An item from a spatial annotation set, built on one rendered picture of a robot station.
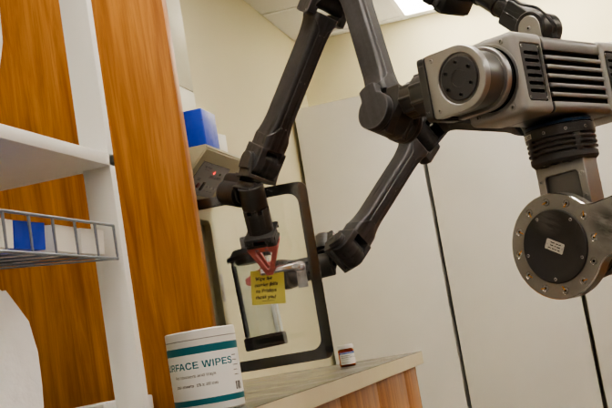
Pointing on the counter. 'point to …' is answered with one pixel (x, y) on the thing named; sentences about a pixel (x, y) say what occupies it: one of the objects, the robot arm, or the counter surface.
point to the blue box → (200, 127)
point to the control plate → (209, 178)
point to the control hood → (198, 154)
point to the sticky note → (267, 289)
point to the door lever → (290, 267)
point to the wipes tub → (205, 368)
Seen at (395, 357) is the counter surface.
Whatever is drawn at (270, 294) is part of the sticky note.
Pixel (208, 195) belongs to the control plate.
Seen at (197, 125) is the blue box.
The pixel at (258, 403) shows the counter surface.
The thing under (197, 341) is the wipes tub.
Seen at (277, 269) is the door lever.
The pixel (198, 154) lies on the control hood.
